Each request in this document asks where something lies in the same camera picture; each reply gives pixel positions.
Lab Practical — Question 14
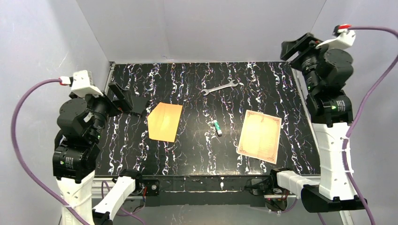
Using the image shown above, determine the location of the orange envelope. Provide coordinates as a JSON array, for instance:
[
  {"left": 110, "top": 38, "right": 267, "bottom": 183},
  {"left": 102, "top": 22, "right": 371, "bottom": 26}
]
[{"left": 147, "top": 102, "right": 183, "bottom": 143}]

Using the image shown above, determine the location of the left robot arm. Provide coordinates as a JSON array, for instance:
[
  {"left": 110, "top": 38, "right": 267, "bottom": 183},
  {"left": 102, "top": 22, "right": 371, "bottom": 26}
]
[{"left": 53, "top": 82, "right": 147, "bottom": 225}]

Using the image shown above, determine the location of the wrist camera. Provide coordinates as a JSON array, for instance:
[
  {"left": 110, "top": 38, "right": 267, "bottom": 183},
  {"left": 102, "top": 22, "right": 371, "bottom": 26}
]
[
  {"left": 71, "top": 70, "right": 103, "bottom": 98},
  {"left": 315, "top": 24, "right": 356, "bottom": 50}
]

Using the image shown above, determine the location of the tan letter paper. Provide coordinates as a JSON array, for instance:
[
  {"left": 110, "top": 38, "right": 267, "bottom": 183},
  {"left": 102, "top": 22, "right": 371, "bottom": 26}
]
[{"left": 237, "top": 110, "right": 282, "bottom": 164}]

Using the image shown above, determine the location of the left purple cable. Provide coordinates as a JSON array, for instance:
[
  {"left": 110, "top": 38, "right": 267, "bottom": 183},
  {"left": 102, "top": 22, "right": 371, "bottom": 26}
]
[{"left": 11, "top": 78, "right": 94, "bottom": 225}]

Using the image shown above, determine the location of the silver open-end wrench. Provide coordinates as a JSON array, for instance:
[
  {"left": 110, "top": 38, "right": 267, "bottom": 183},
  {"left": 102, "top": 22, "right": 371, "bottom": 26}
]
[{"left": 200, "top": 80, "right": 239, "bottom": 96}]

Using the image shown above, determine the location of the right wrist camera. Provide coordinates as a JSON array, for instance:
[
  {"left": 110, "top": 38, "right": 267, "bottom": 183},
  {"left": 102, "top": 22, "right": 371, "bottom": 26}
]
[{"left": 315, "top": 24, "right": 356, "bottom": 50}]

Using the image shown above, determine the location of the aluminium front frame rail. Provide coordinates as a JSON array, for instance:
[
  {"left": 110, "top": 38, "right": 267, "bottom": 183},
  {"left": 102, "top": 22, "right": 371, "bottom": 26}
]
[{"left": 90, "top": 175, "right": 355, "bottom": 225}]

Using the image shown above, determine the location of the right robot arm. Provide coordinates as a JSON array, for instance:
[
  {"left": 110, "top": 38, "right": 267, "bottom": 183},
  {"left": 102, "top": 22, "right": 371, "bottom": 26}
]
[{"left": 260, "top": 26, "right": 367, "bottom": 213}]

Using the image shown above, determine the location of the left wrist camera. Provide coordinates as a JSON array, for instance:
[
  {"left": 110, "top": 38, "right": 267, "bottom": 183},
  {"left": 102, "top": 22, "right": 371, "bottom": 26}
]
[{"left": 71, "top": 70, "right": 103, "bottom": 98}]

